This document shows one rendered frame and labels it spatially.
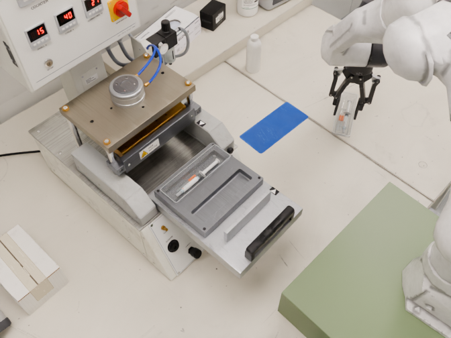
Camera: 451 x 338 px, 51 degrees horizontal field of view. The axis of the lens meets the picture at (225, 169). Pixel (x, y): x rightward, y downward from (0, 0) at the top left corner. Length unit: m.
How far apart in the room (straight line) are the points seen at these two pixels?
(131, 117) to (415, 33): 0.62
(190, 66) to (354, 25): 0.78
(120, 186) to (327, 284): 0.53
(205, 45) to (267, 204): 0.83
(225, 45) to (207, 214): 0.85
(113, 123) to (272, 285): 0.57
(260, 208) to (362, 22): 0.45
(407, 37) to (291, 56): 1.03
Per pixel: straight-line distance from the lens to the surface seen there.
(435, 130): 1.68
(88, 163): 1.19
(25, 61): 1.12
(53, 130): 1.39
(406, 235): 1.26
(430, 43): 0.83
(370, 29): 1.04
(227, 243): 1.06
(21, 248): 1.31
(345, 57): 1.21
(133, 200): 1.11
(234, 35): 1.82
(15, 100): 1.74
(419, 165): 1.56
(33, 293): 1.25
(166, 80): 1.18
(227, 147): 1.23
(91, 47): 1.20
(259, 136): 1.53
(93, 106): 1.15
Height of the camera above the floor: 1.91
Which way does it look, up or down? 53 degrees down
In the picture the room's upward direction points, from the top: straight up
